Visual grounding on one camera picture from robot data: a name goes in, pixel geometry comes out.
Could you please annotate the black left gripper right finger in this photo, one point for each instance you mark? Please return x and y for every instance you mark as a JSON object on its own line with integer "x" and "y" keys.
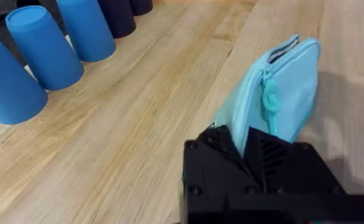
{"x": 290, "y": 168}

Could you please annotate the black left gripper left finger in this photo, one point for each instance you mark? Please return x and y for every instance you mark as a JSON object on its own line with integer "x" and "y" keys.
{"x": 214, "y": 165}

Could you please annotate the light blue zip bag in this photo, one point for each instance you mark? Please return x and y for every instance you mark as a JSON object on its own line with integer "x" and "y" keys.
{"x": 286, "y": 84}

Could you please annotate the dark navy plastic cup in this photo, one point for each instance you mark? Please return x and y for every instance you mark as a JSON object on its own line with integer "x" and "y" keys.
{"x": 118, "y": 17}
{"x": 141, "y": 6}

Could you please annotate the blue plastic cup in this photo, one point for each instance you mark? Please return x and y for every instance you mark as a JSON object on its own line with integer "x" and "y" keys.
{"x": 6, "y": 85}
{"x": 86, "y": 28}
{"x": 44, "y": 46}

